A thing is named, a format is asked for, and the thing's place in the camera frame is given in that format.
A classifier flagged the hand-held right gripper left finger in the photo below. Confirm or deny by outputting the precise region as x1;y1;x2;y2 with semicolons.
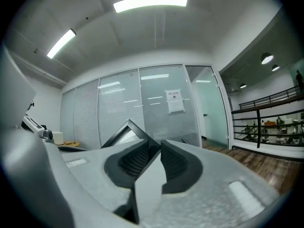
45;138;150;213

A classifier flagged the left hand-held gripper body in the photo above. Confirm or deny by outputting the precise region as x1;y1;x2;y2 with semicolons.
0;44;38;128

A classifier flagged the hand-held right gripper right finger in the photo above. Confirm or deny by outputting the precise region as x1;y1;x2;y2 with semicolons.
142;138;281;228

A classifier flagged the black-framed grey panel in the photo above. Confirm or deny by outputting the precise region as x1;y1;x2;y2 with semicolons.
101;119;168;224

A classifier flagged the round wooden table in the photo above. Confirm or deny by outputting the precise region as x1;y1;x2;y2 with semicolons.
57;140;80;149

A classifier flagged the white box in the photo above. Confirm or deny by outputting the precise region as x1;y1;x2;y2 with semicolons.
52;132;65;145

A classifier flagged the short ceiling strip light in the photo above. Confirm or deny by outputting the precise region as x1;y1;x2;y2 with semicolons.
47;28;77;59

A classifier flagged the black metal railing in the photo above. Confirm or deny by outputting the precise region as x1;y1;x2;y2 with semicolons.
230;85;304;150

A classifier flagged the white paper notice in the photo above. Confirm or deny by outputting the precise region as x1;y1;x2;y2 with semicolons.
164;88;186;115

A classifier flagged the large black pendant lamp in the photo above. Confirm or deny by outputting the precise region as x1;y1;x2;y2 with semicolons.
261;52;275;65

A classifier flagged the long ceiling strip light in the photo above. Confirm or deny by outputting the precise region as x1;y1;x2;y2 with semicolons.
113;0;188;13

